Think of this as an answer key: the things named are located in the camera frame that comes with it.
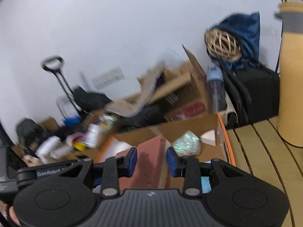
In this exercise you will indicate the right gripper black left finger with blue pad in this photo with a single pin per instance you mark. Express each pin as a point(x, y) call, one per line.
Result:
point(115, 168)

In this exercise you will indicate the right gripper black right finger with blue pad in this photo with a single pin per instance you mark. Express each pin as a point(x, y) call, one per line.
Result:
point(187, 167)

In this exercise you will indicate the red brick sponge block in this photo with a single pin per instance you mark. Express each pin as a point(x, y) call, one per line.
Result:
point(151, 171)

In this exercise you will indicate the iridescent glitter plastic bag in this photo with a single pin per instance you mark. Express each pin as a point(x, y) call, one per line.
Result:
point(187, 145)

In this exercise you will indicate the light blue plush toy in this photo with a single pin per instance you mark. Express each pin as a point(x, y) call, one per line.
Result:
point(205, 184)

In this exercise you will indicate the orange-rimmed cardboard tray box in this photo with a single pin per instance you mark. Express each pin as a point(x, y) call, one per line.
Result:
point(175, 129)

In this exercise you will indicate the white wedge sponge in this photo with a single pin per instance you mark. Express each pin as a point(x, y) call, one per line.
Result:
point(209, 137)

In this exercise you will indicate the white plastic bottle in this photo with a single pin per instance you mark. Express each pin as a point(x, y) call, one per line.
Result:
point(47, 146)

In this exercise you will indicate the small open cardboard box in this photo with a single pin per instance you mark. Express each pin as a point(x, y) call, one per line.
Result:
point(98, 127)

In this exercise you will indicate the black folded garment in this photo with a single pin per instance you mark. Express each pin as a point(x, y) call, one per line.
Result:
point(150, 115)

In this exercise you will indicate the dark green backpack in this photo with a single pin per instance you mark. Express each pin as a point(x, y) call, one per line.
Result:
point(29, 132)

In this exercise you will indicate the blue-capped water bottle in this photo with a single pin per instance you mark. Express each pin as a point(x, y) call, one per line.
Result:
point(216, 90)

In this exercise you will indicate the beige fleece mat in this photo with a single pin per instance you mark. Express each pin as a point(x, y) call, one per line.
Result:
point(148, 84)

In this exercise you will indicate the black bag on trolley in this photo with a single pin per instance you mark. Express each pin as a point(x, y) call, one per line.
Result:
point(89, 101)

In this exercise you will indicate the large brown cardboard box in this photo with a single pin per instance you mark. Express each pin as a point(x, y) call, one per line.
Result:
point(182, 91)

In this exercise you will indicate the woven rattan ball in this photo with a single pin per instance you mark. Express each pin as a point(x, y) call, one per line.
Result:
point(221, 44)

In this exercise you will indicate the dark blue satin cloth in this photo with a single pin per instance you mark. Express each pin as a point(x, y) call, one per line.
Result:
point(246, 29)

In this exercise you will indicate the yellow grey thermos jug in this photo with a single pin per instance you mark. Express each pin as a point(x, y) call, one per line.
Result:
point(289, 124)

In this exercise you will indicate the black trolley handle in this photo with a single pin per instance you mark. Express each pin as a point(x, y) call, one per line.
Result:
point(54, 65)

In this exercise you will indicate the white wall socket panel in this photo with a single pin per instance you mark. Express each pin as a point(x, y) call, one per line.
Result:
point(108, 78)

